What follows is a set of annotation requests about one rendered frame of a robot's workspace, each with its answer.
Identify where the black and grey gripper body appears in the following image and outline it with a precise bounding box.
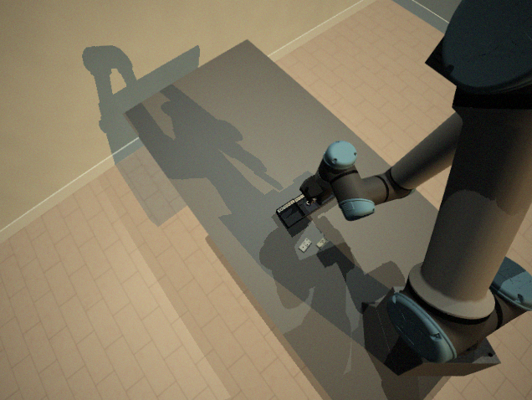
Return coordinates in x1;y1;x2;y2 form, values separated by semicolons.
299;168;333;202

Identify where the black rack of three bins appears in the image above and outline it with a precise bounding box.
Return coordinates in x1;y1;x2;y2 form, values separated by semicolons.
276;192;335;229

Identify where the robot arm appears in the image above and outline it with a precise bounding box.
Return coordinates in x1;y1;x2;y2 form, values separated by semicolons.
318;0;532;364

